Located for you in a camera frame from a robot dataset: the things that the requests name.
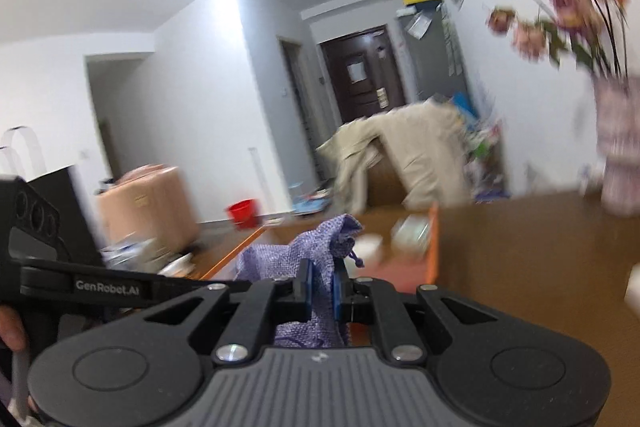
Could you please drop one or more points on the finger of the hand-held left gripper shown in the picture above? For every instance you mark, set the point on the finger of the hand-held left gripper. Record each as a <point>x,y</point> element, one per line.
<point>195,283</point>

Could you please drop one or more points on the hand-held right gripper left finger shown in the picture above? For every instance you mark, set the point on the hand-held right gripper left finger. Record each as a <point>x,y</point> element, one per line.
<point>306,288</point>

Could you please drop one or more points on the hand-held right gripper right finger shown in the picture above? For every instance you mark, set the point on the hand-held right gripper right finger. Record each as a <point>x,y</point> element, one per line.
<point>340,293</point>

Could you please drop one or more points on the purple knitted pouch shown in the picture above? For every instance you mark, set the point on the purple knitted pouch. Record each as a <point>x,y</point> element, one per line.
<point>280,257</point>

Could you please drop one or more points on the red cardboard box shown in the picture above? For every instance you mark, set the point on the red cardboard box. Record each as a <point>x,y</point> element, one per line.
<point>395,268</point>

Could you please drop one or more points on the person's left hand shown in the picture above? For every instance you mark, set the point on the person's left hand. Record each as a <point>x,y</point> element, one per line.
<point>12,329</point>

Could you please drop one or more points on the white round item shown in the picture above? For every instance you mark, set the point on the white round item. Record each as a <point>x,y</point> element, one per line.
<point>369,248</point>

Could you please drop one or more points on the red plastic bucket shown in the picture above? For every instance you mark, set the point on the red plastic bucket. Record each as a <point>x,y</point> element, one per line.
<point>242,213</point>

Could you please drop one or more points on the pink upholstered chair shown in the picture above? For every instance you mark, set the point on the pink upholstered chair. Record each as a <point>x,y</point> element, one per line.
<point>147,207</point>

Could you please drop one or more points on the clear plastic packet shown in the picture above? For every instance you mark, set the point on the clear plastic packet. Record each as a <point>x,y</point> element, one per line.
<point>411,230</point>

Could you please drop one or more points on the brown wooden chair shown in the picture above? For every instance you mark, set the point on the brown wooden chair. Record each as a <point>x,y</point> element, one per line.
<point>385,172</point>

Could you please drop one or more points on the beige jacket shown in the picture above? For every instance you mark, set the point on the beige jacket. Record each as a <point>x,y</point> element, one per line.
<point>400,142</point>

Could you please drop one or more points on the dark brown door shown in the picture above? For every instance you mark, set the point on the dark brown door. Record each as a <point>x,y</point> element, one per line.
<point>362,74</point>

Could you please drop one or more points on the grey refrigerator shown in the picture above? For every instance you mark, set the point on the grey refrigerator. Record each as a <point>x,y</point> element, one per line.
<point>432,57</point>

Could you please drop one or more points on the pink glitter vase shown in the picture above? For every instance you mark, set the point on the pink glitter vase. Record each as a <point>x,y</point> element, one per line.
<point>620,147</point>

